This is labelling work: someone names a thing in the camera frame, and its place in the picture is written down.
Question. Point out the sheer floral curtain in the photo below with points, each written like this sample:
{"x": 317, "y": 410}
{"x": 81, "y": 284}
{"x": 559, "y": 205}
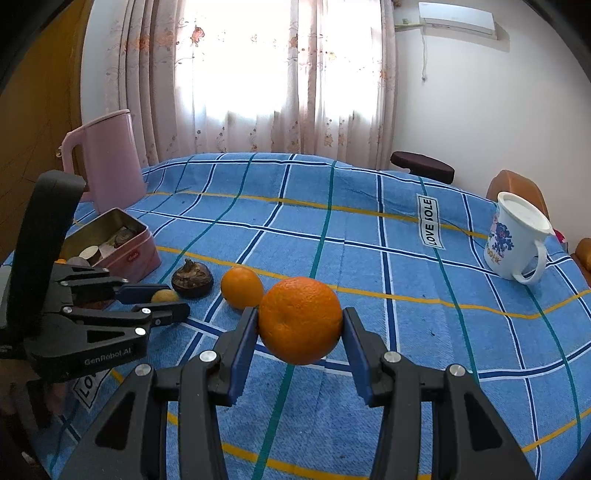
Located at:
{"x": 277, "y": 92}

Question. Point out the small orange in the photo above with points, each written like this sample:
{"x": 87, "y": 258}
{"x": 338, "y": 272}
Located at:
{"x": 241, "y": 286}

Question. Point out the white air conditioner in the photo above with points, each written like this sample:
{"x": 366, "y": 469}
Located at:
{"x": 457, "y": 18}

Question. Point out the dark round stool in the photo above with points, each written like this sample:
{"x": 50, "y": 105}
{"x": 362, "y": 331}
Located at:
{"x": 422, "y": 165}

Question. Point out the blue plaid tablecloth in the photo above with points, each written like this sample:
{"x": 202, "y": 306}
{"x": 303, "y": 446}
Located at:
{"x": 369, "y": 277}

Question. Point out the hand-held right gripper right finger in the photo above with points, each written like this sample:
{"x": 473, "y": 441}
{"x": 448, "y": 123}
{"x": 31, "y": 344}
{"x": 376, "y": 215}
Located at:
{"x": 358, "y": 360}

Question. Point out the pink electric kettle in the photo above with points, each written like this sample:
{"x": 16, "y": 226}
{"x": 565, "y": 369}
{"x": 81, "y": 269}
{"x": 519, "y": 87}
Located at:
{"x": 115, "y": 161}

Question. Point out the small tan longan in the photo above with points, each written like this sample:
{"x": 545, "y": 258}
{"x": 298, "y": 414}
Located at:
{"x": 165, "y": 296}

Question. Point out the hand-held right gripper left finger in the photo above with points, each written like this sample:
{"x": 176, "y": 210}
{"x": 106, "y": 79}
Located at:
{"x": 242, "y": 350}

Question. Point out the red cloth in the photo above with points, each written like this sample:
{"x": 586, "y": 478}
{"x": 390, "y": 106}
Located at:
{"x": 559, "y": 235}

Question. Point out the brown wooden door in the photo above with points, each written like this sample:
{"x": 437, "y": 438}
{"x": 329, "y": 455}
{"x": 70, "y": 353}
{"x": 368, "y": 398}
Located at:
{"x": 37, "y": 115}

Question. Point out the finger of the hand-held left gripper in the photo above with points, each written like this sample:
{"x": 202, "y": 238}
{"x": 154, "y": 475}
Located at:
{"x": 138, "y": 293}
{"x": 173, "y": 313}

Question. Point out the dark whole mangosteen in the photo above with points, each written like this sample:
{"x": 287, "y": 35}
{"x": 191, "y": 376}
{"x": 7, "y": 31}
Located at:
{"x": 191, "y": 280}

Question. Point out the large orange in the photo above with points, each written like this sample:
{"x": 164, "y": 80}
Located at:
{"x": 300, "y": 323}

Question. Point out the pink metal tin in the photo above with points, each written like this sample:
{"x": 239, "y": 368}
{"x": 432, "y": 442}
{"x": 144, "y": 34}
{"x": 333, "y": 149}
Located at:
{"x": 134, "y": 263}

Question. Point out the brown chair back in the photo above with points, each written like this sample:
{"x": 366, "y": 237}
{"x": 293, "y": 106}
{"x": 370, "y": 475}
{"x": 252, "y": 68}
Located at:
{"x": 512, "y": 181}

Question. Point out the white mug with blue print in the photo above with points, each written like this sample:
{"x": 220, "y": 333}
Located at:
{"x": 512, "y": 240}

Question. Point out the brown leather sofa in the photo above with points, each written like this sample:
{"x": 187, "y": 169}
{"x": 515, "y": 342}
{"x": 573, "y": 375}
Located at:
{"x": 584, "y": 254}

